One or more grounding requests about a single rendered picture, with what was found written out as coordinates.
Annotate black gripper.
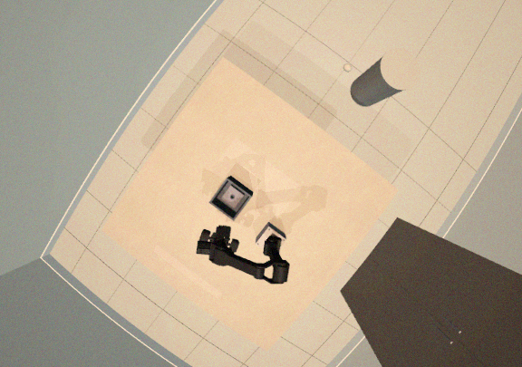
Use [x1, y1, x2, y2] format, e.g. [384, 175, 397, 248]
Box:
[198, 229, 240, 253]

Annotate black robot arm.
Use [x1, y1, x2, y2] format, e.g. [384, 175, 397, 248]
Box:
[196, 225, 290, 284]

